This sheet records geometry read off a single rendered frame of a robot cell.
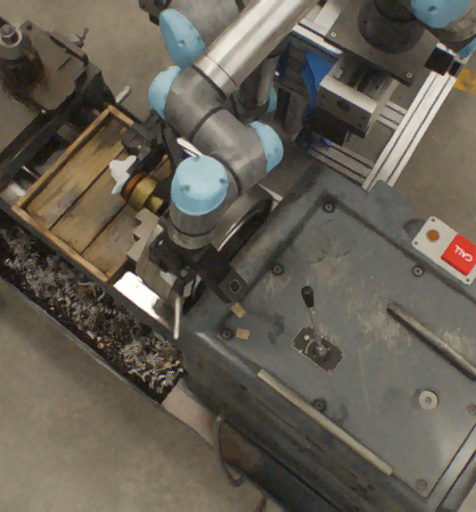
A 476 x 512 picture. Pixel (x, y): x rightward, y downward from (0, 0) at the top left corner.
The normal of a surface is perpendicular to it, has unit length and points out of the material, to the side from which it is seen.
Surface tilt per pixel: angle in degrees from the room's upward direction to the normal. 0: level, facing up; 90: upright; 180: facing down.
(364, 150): 0
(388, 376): 0
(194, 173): 11
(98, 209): 0
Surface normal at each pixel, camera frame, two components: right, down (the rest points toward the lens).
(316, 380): 0.04, -0.32
